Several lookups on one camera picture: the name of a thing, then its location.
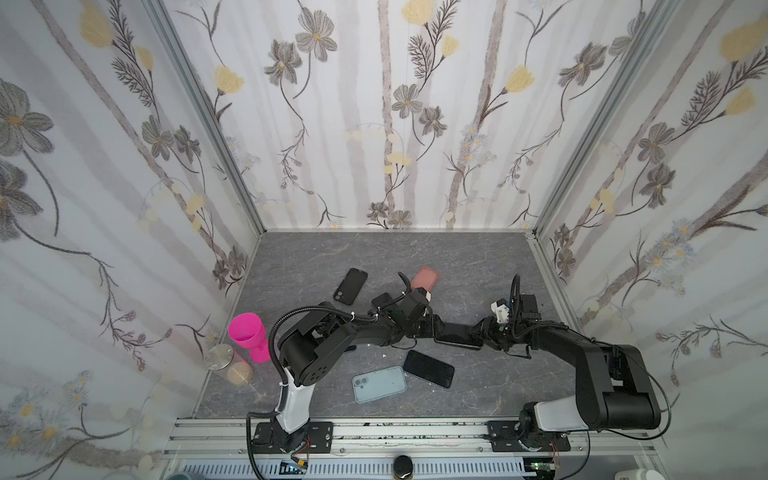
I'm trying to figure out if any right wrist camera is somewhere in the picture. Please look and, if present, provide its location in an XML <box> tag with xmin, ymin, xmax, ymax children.
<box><xmin>491</xmin><ymin>299</ymin><xmax>510</xmax><ymax>325</ymax></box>

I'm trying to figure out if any black phone case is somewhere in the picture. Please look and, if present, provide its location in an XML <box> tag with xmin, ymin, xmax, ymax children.
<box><xmin>436</xmin><ymin>323</ymin><xmax>483</xmax><ymax>350</ymax></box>
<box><xmin>333</xmin><ymin>268</ymin><xmax>368</xmax><ymax>306</ymax></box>

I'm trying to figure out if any pink phone case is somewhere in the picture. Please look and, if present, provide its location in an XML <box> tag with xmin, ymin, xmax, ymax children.
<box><xmin>411</xmin><ymin>266</ymin><xmax>439</xmax><ymax>293</ymax></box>

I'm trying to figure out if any light blue phone case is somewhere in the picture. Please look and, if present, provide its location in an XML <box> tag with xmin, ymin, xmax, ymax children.
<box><xmin>352</xmin><ymin>366</ymin><xmax>407</xmax><ymax>404</ymax></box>

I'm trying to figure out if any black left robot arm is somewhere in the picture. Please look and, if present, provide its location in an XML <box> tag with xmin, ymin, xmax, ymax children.
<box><xmin>268</xmin><ymin>288</ymin><xmax>434</xmax><ymax>435</ymax></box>

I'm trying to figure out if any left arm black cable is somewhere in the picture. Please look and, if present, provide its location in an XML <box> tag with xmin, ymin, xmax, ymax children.
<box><xmin>266</xmin><ymin>304</ymin><xmax>355</xmax><ymax>385</ymax></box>

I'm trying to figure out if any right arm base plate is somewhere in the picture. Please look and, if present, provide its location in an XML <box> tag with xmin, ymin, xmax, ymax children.
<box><xmin>486</xmin><ymin>420</ymin><xmax>571</xmax><ymax>453</ymax></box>

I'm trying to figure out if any magenta plastic goblet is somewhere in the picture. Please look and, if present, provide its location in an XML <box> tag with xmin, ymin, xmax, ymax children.
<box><xmin>228</xmin><ymin>313</ymin><xmax>270</xmax><ymax>364</ymax></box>

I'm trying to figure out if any aluminium mounting rail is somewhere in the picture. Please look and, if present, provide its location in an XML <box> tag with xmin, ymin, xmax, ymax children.
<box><xmin>161</xmin><ymin>417</ymin><xmax>657</xmax><ymax>461</ymax></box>

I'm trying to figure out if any black phone front centre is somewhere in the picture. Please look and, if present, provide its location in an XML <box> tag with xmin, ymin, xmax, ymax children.
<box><xmin>403</xmin><ymin>350</ymin><xmax>455</xmax><ymax>389</ymax></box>

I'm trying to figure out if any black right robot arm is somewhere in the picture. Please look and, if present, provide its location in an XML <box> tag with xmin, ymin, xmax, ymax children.
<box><xmin>470</xmin><ymin>294</ymin><xmax>662</xmax><ymax>450</ymax></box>

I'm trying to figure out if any black round knob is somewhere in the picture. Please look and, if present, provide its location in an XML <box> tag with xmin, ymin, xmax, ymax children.
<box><xmin>392</xmin><ymin>455</ymin><xmax>414</xmax><ymax>480</ymax></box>

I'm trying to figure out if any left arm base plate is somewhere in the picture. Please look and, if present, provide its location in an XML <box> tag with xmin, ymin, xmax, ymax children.
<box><xmin>246</xmin><ymin>420</ymin><xmax>334</xmax><ymax>454</ymax></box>

